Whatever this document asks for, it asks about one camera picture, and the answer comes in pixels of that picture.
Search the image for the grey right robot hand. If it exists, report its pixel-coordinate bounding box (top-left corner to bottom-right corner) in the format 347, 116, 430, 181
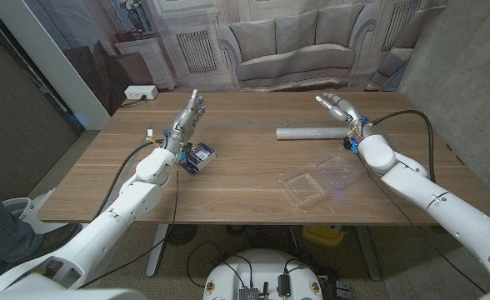
314, 92, 375, 138

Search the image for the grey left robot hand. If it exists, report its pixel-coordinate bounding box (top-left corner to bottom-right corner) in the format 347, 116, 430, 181
167, 89, 207, 155

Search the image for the plastic wrap roll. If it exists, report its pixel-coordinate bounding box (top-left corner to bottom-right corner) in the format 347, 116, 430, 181
276, 127, 353, 141

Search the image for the blue and white package box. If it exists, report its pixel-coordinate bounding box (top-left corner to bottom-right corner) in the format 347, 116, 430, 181
180, 142, 217, 176

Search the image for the clear plastic clamshell container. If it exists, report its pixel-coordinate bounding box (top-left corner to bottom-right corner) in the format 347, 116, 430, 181
283, 156, 362, 208

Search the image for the white power strip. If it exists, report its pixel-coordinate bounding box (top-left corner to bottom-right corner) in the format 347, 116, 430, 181
123, 85, 159, 101

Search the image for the printed living room backdrop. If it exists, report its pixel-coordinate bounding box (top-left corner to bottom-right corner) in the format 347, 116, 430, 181
22, 0, 448, 118

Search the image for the yellow object under table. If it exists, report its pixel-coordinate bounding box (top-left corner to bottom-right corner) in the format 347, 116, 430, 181
302, 223, 343, 247

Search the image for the white table leg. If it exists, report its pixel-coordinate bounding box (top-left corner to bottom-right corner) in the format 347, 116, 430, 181
355, 224, 382, 282
145, 224, 170, 278

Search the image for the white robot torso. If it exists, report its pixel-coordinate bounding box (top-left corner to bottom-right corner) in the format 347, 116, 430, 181
202, 248, 324, 300

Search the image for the dark shoe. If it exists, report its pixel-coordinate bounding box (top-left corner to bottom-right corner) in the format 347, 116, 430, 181
0, 222, 83, 276

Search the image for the white floor base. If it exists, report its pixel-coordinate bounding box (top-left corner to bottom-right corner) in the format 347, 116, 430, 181
2, 187, 69, 234

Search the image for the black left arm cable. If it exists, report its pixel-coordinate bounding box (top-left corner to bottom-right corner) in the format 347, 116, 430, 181
90, 140, 168, 222

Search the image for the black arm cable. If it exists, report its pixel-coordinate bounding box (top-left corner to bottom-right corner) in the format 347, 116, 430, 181
369, 109, 437, 184
90, 140, 168, 222

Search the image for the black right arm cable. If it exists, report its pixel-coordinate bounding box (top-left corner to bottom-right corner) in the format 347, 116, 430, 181
369, 109, 437, 184

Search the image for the black floor cable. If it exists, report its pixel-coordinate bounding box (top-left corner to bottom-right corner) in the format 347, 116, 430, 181
185, 240, 254, 289

